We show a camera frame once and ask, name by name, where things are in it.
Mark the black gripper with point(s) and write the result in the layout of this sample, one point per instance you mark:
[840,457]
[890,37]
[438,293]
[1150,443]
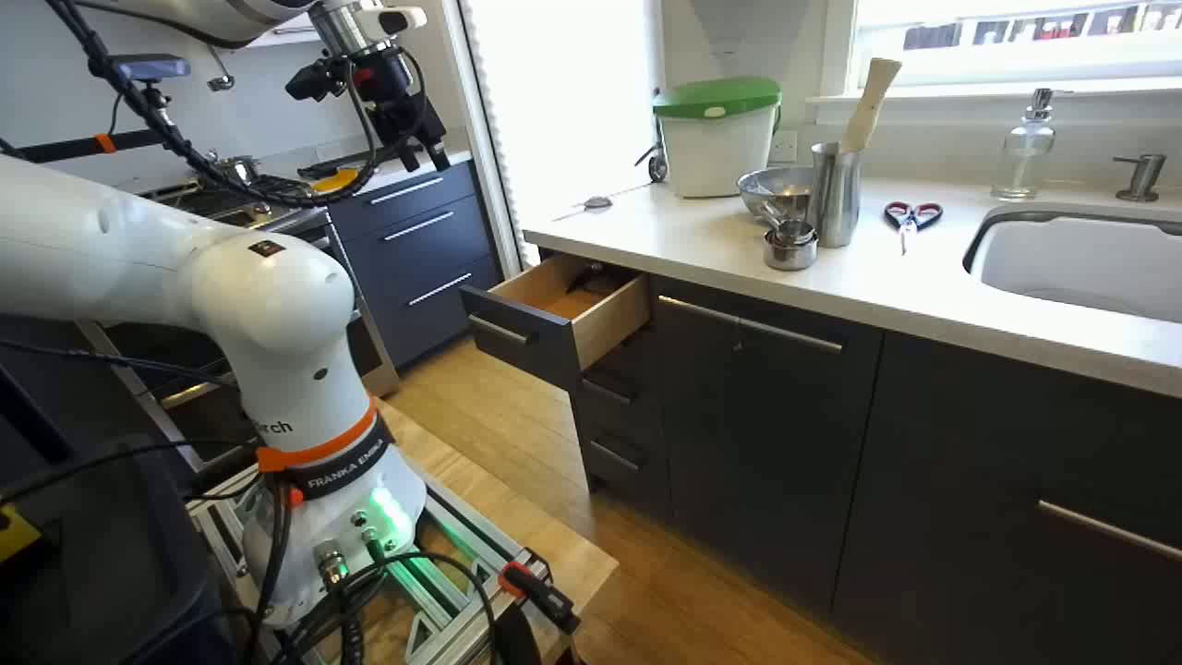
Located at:
[395,96]

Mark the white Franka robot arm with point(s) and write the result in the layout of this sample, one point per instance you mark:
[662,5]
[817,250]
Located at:
[98,246]

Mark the blue drawer cabinet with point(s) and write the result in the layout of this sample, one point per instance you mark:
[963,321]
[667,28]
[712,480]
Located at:
[428,262]

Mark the open wooden drawer dark front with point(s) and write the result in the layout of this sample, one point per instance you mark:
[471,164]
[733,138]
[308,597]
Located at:
[522,335]

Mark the yellow object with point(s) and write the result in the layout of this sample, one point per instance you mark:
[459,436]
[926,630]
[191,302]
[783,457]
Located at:
[335,183]

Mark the white door with blinds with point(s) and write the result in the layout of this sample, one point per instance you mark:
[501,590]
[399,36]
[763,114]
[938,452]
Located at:
[566,113]

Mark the steel stove range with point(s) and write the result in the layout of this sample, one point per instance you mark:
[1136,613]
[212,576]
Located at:
[224,196]

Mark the white container green lid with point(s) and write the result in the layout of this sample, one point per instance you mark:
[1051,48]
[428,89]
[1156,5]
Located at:
[713,148]

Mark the black bar orange tape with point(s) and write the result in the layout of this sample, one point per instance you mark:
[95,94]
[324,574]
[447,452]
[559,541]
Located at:
[75,146]

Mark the metal mixing bowl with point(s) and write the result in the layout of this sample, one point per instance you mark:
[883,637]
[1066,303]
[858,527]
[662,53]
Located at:
[771,187]

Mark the metal cylinder utensil holder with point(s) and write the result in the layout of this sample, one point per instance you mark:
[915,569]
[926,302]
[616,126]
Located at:
[836,196]

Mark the red black clamp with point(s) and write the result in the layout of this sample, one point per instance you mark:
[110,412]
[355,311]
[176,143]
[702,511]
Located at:
[537,585]

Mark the wooden spatula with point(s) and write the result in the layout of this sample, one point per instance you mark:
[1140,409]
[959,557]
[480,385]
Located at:
[870,106]

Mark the dark kitchen base cabinet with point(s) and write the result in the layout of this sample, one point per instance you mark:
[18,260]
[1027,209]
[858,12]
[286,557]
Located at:
[763,457]

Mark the black equipment case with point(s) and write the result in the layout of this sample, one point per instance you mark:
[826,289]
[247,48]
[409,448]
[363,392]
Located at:
[87,576]

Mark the clear glass soap bottle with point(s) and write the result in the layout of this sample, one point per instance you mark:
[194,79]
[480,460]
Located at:
[1024,154]

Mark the kitchen window with blinds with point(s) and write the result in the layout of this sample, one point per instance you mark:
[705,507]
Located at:
[1022,31]

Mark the kitchen sink basin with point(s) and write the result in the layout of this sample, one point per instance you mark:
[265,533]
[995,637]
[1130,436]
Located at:
[1083,262]

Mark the metal faucet lever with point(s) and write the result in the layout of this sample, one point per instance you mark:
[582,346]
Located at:
[1141,178]

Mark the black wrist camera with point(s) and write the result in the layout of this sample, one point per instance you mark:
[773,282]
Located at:
[320,79]

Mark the camera bar on stand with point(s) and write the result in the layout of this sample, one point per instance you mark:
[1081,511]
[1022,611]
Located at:
[150,63]

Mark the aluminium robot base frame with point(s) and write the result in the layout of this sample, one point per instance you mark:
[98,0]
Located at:
[428,605]

